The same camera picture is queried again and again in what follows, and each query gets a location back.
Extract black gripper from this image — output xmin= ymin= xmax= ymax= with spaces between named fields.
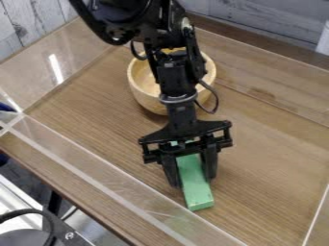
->
xmin=139 ymin=102 xmax=233 ymax=187

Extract green rectangular block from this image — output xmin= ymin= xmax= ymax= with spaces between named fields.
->
xmin=176 ymin=154 xmax=214 ymax=211

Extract brown wooden bowl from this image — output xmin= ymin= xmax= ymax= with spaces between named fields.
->
xmin=127 ymin=52 xmax=216 ymax=115

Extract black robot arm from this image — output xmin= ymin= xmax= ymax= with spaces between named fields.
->
xmin=68 ymin=0 xmax=233 ymax=187

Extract clear acrylic tray walls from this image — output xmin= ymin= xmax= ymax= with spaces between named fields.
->
xmin=0 ymin=21 xmax=329 ymax=246

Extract black metal table leg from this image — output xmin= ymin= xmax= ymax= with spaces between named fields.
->
xmin=48 ymin=191 xmax=63 ymax=215

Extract blue object at left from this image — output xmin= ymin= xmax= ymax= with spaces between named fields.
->
xmin=0 ymin=102 xmax=16 ymax=112

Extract black cable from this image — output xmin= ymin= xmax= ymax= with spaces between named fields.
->
xmin=0 ymin=209 xmax=60 ymax=246

